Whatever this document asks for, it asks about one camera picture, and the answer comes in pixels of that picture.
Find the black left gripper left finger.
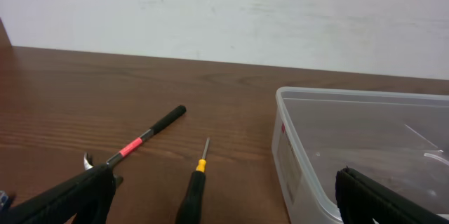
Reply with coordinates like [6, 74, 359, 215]
[1, 164, 116, 224]

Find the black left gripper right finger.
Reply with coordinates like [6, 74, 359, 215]
[335, 167, 448, 224]

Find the black yellow screwdriver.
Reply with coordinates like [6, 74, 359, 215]
[175, 138, 210, 224]

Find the small claw hammer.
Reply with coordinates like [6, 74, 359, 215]
[83, 104, 187, 188]

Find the clear plastic container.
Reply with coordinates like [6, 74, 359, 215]
[272, 87, 448, 223]

